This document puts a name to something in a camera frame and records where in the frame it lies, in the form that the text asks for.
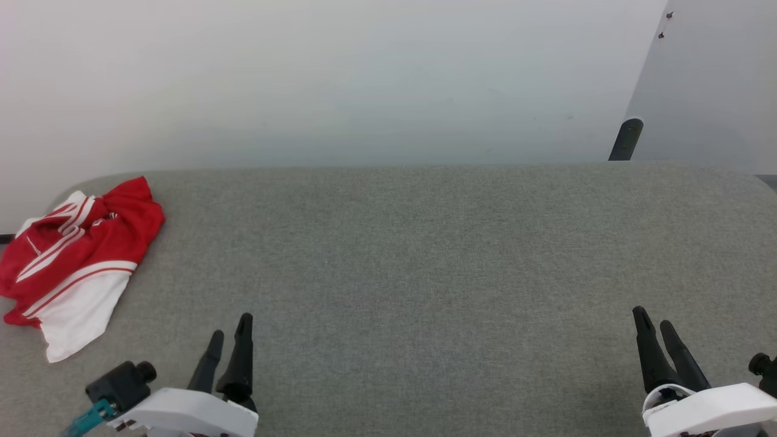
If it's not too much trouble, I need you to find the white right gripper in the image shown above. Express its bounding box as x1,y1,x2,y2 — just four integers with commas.
632,306,777,437

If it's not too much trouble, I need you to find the dark rounded door stop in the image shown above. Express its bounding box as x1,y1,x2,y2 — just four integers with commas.
608,118,644,161

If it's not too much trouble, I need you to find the light grey door panel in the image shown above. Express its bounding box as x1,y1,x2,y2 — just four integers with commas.
624,0,777,177

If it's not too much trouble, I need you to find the red and white jersey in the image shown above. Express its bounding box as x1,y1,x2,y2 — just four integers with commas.
0,176,166,364

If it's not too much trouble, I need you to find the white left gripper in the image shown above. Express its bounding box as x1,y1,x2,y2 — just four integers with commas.
106,313,260,437

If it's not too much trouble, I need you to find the teal cable connector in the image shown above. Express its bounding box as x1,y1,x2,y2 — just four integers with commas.
59,399,116,437

